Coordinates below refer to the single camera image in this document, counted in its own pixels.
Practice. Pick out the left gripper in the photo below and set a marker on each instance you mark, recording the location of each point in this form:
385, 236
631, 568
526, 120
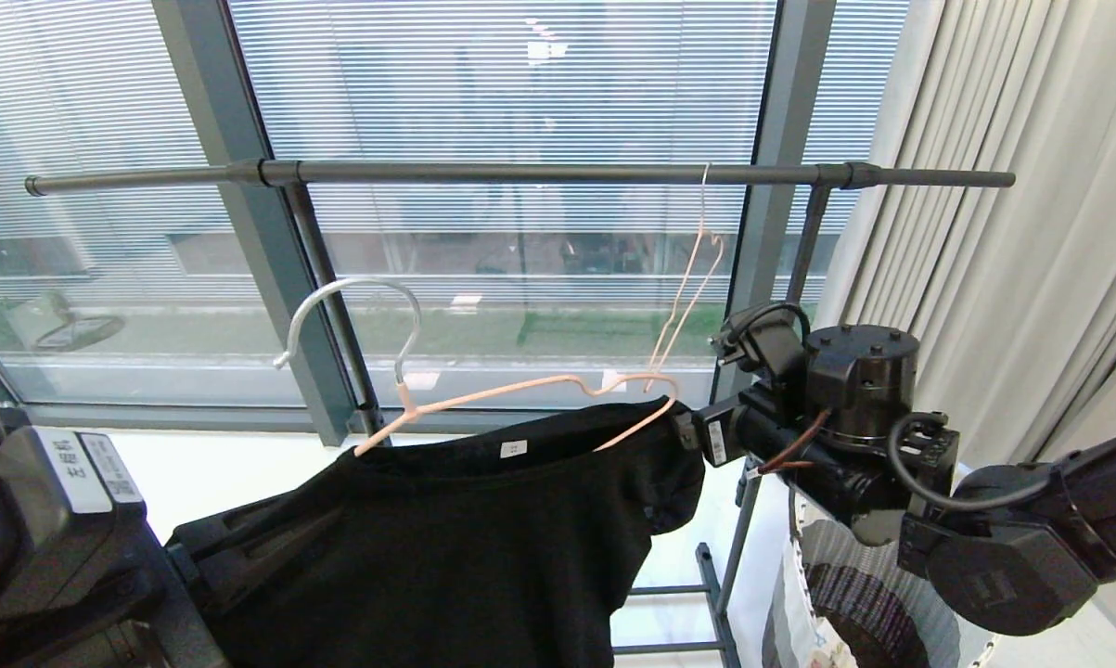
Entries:
177, 631

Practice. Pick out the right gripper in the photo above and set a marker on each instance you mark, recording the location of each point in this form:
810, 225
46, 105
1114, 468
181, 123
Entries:
799, 455

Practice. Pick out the black short-sleeved shirt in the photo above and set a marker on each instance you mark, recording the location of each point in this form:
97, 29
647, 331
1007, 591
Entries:
446, 557

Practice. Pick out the pink clothes hanger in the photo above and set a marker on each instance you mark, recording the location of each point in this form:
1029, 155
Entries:
703, 213
404, 397

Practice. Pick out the white laundry basket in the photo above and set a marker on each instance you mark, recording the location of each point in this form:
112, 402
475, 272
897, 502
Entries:
854, 594

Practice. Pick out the black clothes rack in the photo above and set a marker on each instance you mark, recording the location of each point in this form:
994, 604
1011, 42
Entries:
520, 173

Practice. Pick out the beige curtain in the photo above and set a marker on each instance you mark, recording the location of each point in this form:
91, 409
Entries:
1012, 213

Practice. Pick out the window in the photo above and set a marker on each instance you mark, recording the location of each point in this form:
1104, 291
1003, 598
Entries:
520, 93

